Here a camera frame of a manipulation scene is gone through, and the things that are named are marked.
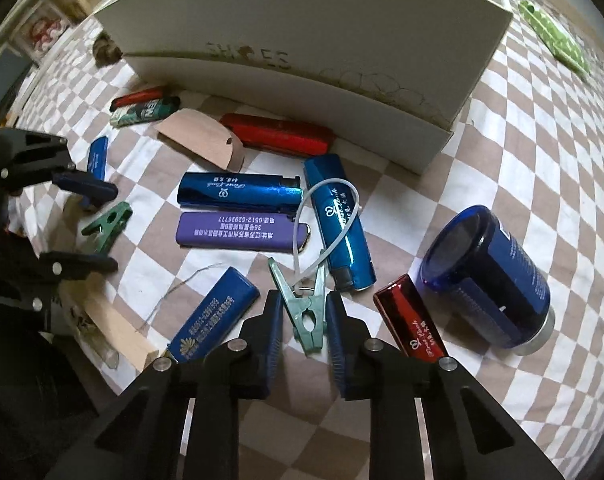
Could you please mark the glossy blue lighter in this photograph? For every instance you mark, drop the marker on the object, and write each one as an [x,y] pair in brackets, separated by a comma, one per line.
[240,192]
[350,263]

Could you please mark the wooden strip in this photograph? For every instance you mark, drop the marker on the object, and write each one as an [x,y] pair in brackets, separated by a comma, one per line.
[122,336]

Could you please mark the red lighter near box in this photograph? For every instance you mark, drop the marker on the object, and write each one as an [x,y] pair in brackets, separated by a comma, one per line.
[278,135]

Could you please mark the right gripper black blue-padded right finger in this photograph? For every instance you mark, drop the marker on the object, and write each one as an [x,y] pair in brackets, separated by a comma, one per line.
[427,420]

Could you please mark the green patterned lighter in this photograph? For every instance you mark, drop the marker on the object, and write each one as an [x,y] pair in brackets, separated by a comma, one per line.
[143,112]

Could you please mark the green clothespin with white loop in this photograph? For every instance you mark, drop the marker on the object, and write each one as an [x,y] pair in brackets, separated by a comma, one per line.
[307,312]

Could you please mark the glossy red lighter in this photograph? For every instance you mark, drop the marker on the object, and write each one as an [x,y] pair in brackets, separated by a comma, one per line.
[409,321]

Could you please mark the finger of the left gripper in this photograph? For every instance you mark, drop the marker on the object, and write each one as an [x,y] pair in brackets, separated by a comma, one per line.
[96,191]
[69,266]

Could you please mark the purple lighter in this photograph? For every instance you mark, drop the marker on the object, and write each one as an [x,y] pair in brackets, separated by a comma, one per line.
[233,230]

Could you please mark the checkered bed sheet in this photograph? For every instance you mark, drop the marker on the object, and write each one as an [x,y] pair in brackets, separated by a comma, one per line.
[529,145]

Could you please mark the dark blue glass jar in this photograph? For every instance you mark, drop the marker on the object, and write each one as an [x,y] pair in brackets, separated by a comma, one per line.
[494,286]

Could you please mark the small blue lighter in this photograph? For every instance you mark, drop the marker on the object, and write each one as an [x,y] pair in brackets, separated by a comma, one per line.
[97,157]

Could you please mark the green wet wipes pack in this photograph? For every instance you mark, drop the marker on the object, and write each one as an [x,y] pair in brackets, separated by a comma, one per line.
[556,38]

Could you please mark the white shoe box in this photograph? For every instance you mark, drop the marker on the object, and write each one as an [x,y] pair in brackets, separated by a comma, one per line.
[388,75]

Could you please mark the small green clothespin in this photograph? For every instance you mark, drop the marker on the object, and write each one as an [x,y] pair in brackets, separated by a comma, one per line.
[104,230]

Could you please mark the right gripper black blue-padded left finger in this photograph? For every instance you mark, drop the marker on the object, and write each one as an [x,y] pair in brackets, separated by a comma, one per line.
[182,418]

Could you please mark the matte blue lighter yellow logo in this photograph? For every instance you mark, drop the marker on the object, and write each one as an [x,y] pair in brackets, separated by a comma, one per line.
[209,324]

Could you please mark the wooden shelf unit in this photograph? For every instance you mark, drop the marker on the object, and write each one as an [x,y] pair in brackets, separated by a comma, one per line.
[30,28]

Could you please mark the thin red lighter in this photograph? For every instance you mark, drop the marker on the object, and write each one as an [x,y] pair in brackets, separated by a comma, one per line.
[140,96]

